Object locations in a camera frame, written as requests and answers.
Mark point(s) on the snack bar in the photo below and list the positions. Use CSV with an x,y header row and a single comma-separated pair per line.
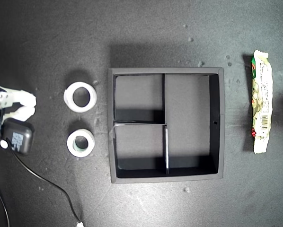
x,y
262,94

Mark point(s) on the large white tape roll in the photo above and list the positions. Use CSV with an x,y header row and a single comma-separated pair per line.
x,y
68,97

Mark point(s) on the small white tape roll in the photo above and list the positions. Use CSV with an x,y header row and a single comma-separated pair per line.
x,y
70,144

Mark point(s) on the black tray with wells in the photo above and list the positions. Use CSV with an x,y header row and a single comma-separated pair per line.
x,y
186,118

